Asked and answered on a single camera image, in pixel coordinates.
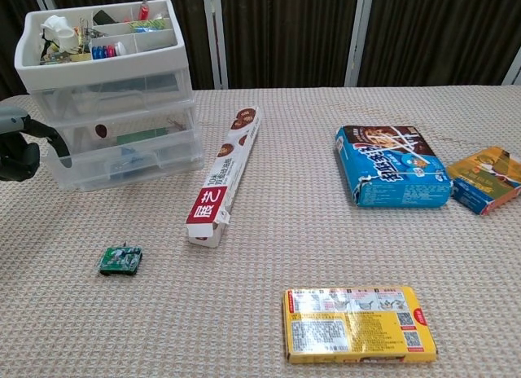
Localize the left black grey robot hand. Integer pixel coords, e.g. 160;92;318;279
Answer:
0;104;73;182

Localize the clear plastic drawer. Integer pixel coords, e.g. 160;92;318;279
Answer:
28;70;192;123
67;156;204;187
42;107;204;191

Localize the small green circuit board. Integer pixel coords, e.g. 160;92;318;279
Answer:
96;241;144;278

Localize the long white baking paper box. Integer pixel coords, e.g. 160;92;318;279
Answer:
186;105;261;248

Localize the blue cookie box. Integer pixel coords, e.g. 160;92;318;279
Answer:
334;124;453;209

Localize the flat yellow food box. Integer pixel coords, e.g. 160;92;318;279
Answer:
282;286;439;365

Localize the small orange blue box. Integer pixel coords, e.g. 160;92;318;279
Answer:
446;145;521;217

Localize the small blue item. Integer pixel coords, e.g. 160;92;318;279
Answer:
107;147;143;178

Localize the long green strip board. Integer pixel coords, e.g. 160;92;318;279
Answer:
116;127;170;146

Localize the small black item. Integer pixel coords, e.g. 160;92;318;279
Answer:
92;9;119;25

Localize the green yellow packet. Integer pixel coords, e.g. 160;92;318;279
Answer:
129;18;174;33

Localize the beige woven tablecloth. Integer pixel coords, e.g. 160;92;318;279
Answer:
0;84;521;378

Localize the white plastic drawer unit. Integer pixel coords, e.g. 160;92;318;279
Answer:
14;0;204;190

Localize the metal key chain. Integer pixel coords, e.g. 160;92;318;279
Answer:
75;18;99;53

